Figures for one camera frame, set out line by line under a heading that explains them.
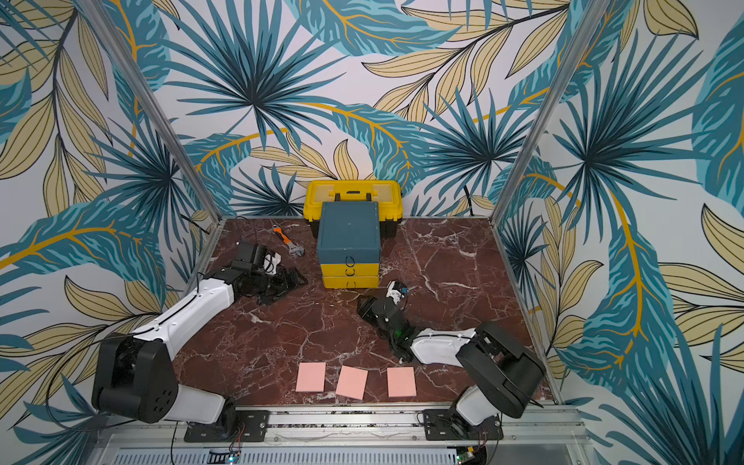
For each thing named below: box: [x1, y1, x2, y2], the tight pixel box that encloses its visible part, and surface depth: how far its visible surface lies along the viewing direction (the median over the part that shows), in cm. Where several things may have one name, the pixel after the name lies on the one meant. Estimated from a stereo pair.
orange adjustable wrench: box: [272, 223, 306, 257], surface depth 112 cm
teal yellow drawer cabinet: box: [316, 201, 382, 289], surface depth 89 cm
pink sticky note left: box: [295, 362, 327, 393], surface depth 83 cm
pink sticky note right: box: [386, 366, 417, 398], surface depth 82 cm
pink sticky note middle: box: [335, 365, 370, 401], surface depth 82 cm
